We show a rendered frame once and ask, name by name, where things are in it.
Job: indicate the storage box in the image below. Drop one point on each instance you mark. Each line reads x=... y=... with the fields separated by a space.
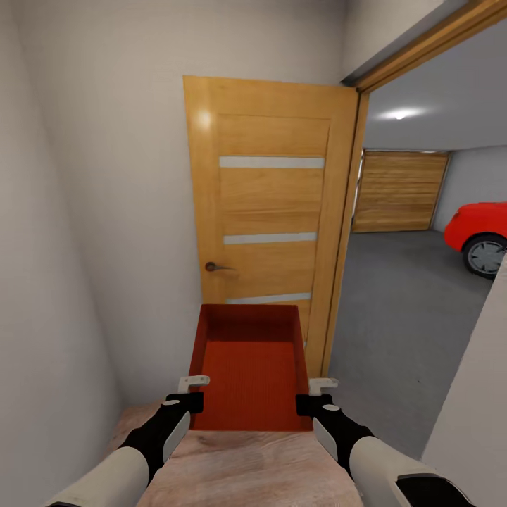
x=255 y=359

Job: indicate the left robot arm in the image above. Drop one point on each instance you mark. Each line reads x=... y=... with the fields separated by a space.
x=122 y=478

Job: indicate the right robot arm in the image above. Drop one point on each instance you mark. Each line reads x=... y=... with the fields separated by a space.
x=385 y=476

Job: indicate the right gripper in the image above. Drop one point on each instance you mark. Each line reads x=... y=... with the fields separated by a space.
x=305 y=402

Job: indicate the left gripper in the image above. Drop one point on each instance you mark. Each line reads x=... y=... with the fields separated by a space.
x=195 y=400

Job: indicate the garage door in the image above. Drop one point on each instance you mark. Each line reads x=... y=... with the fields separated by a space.
x=397 y=190

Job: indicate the car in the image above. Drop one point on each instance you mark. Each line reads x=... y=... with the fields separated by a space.
x=480 y=233

